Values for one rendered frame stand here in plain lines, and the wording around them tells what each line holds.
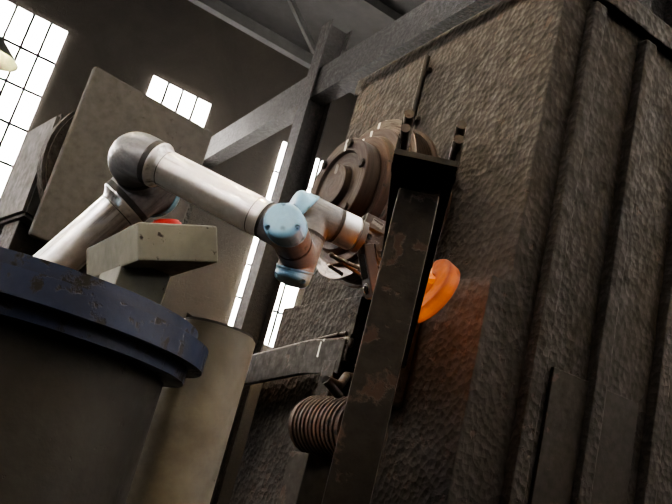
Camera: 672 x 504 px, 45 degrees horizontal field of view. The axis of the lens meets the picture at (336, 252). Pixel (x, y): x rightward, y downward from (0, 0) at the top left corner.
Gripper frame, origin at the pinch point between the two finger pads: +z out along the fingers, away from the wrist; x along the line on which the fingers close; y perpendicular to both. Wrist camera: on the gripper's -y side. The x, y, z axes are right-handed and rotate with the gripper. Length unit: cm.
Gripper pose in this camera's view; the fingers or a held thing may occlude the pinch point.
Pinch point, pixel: (432, 282)
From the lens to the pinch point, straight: 175.5
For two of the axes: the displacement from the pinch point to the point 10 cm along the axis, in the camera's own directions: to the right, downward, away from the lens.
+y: 3.5, -9.0, 2.6
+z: 8.7, 4.1, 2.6
